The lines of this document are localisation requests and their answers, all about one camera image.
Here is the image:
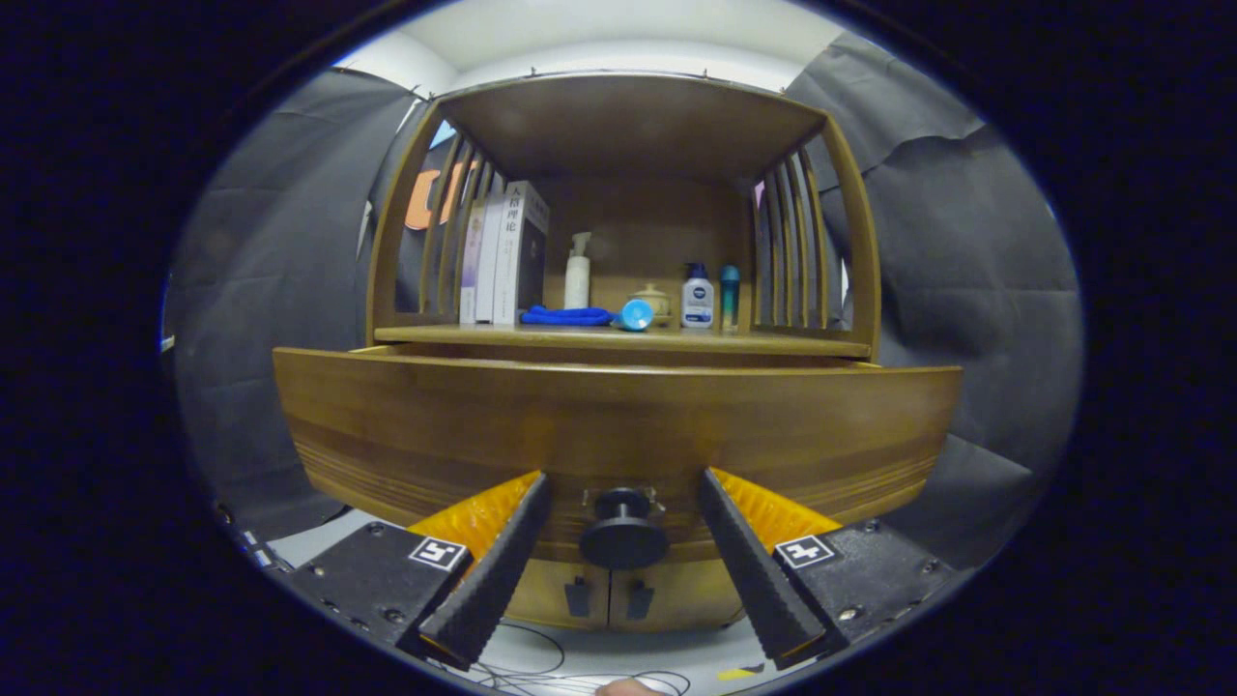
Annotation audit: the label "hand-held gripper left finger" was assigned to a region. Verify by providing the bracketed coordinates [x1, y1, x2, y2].
[290, 471, 554, 671]

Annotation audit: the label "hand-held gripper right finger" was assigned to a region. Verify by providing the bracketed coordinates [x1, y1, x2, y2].
[698, 467, 967, 671]

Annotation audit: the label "black round drawer knob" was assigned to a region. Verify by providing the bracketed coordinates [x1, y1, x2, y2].
[579, 487, 670, 570]

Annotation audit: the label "wooden drawer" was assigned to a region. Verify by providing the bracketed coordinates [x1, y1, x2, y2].
[273, 346, 964, 566]

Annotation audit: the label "wooden cabinet door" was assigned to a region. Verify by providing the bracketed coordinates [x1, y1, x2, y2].
[503, 559, 612, 629]
[611, 561, 747, 634]

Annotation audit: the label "wooden countertop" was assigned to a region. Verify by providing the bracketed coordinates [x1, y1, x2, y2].
[375, 322, 871, 359]

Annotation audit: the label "wooden cabinet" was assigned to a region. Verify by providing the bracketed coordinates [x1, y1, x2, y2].
[365, 72, 882, 634]

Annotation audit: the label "blue folded cloth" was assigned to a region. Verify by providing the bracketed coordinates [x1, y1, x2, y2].
[520, 305, 616, 327]

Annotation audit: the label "white lotion bottle blue cap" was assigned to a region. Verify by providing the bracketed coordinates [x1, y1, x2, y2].
[680, 263, 715, 330]

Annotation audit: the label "white pump bottle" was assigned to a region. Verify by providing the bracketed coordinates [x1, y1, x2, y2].
[564, 232, 592, 310]

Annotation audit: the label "white book with portrait cover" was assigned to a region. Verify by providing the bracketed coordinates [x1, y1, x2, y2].
[492, 181, 551, 327]

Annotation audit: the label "black floor cables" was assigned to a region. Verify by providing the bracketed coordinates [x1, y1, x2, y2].
[425, 619, 692, 696]

